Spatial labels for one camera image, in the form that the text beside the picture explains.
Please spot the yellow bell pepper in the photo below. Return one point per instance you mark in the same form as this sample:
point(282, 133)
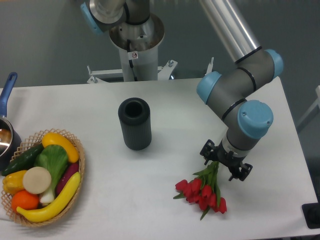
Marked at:
point(13, 183)

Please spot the white frame at right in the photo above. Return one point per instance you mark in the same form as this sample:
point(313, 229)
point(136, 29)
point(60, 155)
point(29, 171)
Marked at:
point(310, 113)

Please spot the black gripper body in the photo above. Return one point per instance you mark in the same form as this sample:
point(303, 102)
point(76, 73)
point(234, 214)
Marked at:
point(228, 159)

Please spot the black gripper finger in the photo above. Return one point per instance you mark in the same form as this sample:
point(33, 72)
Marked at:
point(209, 152)
point(240, 171)

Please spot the purple eggplant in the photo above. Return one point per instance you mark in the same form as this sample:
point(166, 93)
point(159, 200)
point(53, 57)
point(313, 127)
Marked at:
point(71, 169)

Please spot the beige round disc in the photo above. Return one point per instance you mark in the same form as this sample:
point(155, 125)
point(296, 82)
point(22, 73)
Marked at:
point(36, 180)

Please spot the yellow squash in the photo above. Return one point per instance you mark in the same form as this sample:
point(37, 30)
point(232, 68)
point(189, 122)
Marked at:
point(53, 138)

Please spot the yellow banana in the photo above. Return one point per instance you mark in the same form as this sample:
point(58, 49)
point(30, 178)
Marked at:
point(55, 207)

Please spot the green bok choy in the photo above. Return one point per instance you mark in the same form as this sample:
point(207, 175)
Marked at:
point(53, 158)

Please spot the red tulip bouquet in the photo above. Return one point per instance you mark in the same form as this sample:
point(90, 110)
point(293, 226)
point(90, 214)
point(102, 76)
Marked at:
point(203, 191)

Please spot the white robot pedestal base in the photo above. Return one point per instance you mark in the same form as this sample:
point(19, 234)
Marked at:
point(138, 52)

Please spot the black device at table edge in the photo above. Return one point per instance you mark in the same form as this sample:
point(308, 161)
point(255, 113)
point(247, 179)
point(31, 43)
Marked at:
point(311, 212)

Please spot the green cucumber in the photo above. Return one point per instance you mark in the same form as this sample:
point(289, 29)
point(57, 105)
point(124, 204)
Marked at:
point(24, 161)

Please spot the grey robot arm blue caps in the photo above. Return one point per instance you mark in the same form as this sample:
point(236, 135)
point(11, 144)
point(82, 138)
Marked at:
point(247, 121)

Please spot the dark grey ribbed vase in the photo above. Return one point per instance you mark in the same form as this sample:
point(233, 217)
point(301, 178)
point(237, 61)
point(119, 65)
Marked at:
point(135, 120)

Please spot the woven wicker basket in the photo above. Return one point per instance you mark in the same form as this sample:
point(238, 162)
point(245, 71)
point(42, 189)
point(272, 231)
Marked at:
point(31, 141)

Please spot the blue handled saucepan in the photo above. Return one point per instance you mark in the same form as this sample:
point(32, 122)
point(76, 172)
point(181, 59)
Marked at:
point(9, 138)

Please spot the orange fruit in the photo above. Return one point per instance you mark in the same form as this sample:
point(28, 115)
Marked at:
point(25, 200)

